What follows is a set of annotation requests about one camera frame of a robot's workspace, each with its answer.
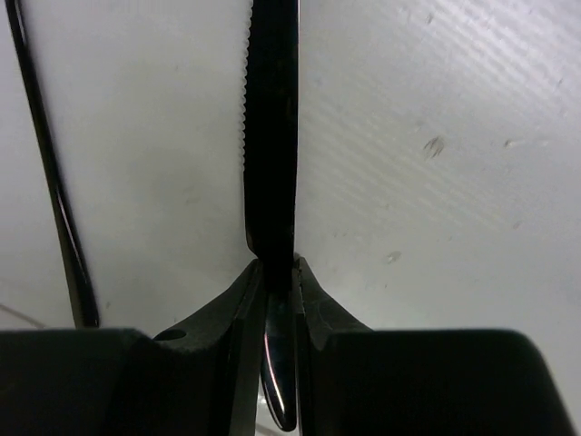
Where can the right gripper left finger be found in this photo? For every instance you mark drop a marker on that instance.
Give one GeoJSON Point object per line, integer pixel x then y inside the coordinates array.
{"type": "Point", "coordinates": [212, 386]}

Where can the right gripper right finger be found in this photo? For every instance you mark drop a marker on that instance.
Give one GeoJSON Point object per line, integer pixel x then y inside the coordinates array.
{"type": "Point", "coordinates": [319, 320]}

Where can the dark metal fork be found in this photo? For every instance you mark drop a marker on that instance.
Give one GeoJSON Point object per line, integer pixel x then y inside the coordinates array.
{"type": "Point", "coordinates": [80, 288]}

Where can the dark metal knife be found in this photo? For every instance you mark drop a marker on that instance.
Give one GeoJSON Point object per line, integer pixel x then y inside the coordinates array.
{"type": "Point", "coordinates": [270, 148]}

